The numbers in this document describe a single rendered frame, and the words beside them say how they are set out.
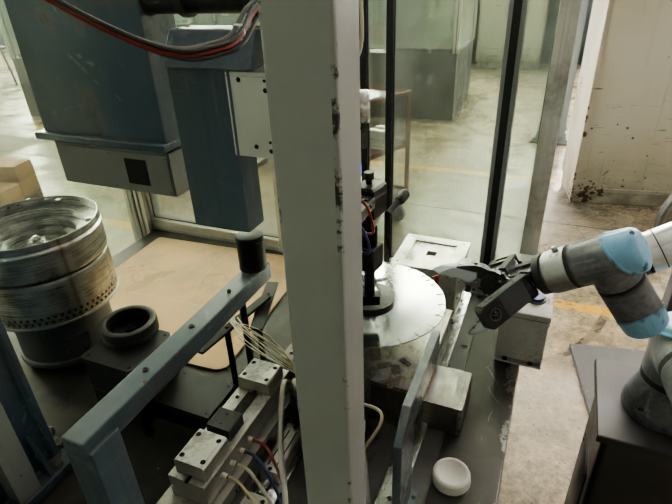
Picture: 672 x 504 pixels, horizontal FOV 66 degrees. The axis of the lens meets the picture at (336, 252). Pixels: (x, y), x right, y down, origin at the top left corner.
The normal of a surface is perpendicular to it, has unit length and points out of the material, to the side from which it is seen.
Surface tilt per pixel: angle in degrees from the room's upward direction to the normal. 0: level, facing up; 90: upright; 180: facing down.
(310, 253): 90
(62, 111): 90
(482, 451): 0
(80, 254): 90
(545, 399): 0
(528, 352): 90
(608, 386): 0
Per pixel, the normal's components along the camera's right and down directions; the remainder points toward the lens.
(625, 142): -0.22, 0.51
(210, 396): -0.04, -0.87
